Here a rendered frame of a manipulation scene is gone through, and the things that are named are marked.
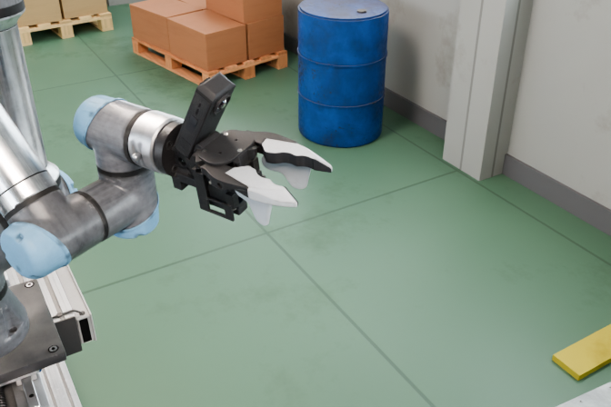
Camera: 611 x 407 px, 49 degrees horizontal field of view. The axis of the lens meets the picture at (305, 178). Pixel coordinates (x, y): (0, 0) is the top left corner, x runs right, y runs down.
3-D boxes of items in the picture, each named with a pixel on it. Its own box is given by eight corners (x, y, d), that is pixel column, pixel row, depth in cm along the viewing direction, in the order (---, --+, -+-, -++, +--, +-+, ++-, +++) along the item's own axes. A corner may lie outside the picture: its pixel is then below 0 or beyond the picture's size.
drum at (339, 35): (400, 136, 411) (410, 8, 372) (327, 156, 388) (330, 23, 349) (349, 105, 452) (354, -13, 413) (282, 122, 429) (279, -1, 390)
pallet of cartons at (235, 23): (296, 72, 505) (295, -18, 472) (183, 96, 465) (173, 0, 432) (228, 30, 596) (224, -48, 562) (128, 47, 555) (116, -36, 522)
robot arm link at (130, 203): (75, 242, 93) (62, 173, 88) (135, 206, 102) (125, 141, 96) (115, 261, 90) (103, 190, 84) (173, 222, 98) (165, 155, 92)
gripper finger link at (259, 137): (302, 146, 81) (235, 138, 83) (301, 135, 80) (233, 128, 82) (290, 168, 77) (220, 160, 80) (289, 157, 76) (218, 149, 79)
